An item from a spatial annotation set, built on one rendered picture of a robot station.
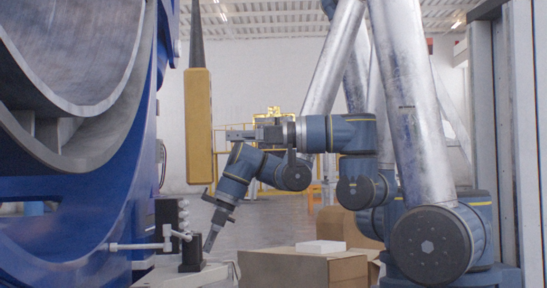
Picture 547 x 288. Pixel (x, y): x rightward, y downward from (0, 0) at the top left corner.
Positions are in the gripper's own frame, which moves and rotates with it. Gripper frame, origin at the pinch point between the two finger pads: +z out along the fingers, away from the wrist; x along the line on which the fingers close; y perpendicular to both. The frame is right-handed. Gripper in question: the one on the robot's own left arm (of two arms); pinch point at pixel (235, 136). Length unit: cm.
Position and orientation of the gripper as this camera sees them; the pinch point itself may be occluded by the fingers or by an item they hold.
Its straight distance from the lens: 195.2
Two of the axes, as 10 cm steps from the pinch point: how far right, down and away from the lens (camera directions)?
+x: -0.1, -0.4, -10.0
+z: -10.0, 0.3, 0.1
